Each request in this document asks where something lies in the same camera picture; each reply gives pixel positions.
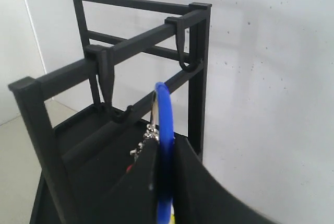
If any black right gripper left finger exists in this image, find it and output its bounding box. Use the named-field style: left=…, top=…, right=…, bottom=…
left=62, top=140, right=160, bottom=223

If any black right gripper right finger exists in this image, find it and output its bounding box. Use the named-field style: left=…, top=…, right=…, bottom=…
left=173, top=134, right=276, bottom=224

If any colourful key tag bunch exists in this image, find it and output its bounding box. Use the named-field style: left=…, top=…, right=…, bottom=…
left=126, top=81, right=176, bottom=224

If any black two-tier shelf rack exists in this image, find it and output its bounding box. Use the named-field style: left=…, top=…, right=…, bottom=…
left=8, top=0, right=211, bottom=223

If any black plastic hook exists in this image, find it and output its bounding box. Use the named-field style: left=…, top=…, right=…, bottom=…
left=85, top=44, right=133, bottom=124
left=165, top=17, right=204, bottom=73

